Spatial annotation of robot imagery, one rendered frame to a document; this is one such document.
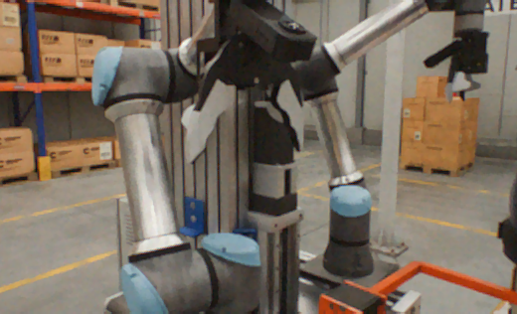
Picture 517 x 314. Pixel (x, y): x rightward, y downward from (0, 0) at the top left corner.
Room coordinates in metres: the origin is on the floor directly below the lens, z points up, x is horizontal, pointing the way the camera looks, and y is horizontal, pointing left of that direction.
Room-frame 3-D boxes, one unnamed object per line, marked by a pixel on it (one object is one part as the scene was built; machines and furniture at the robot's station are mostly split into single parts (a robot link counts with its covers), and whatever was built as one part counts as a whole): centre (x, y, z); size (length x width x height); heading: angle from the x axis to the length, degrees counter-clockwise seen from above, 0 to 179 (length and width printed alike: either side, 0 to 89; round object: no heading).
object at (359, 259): (1.15, -0.28, 1.09); 0.15 x 0.15 x 0.10
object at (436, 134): (7.73, -3.53, 0.87); 1.21 x 1.02 x 1.74; 139
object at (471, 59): (1.20, -0.61, 1.66); 0.09 x 0.08 x 0.12; 49
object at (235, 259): (0.78, 0.05, 1.20); 0.13 x 0.12 x 0.14; 123
